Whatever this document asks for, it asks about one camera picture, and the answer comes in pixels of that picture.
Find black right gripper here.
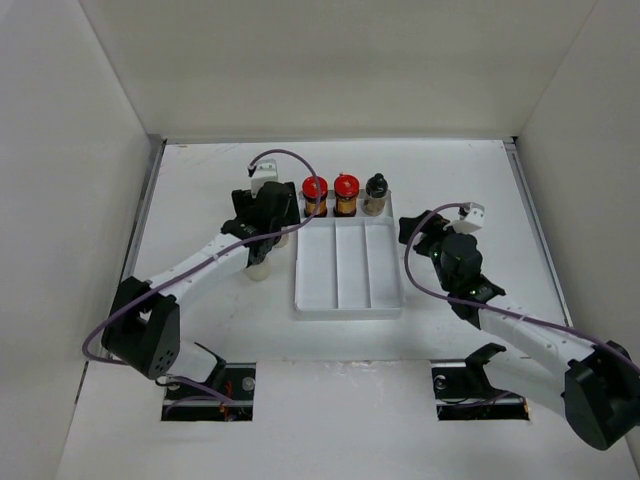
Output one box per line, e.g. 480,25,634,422
398,210,471,292

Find red-lid sauce jar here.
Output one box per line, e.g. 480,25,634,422
334,173,360,217
302,176,328,218

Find black-top white powder grinder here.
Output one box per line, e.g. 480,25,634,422
244,258,271,282

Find black-top brown chunk grinder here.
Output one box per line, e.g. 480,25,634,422
362,173,388,216

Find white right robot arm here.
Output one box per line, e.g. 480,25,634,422
399,202,639,451

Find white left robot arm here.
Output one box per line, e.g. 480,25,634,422
101,181,300,399

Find white plastic organizer tray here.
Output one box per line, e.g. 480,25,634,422
293,191,405,321

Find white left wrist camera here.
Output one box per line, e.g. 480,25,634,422
248,158,278,198

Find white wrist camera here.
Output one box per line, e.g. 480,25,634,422
453,202,485,234
248,158,278,198

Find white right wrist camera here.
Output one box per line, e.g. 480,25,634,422
453,202,485,234

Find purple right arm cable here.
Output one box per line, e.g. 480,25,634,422
403,201,640,409

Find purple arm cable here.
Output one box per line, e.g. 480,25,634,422
81,148,319,419
403,201,640,409

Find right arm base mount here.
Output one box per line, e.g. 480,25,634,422
431,343,529,421

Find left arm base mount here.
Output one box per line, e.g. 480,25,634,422
156,343,257,422

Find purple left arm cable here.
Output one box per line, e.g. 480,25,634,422
81,148,319,419

